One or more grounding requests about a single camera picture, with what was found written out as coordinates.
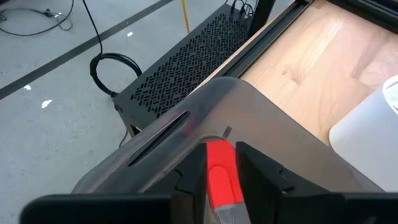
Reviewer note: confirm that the black perforated computer case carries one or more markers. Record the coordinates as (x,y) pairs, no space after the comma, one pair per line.
(186,68)

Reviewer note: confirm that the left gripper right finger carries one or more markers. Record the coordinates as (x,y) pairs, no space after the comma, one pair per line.
(267,193)

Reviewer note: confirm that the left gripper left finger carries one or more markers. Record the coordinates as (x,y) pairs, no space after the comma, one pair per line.
(191,186)

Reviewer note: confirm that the white plastic bin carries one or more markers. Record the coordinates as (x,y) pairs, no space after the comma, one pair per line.
(367,149)

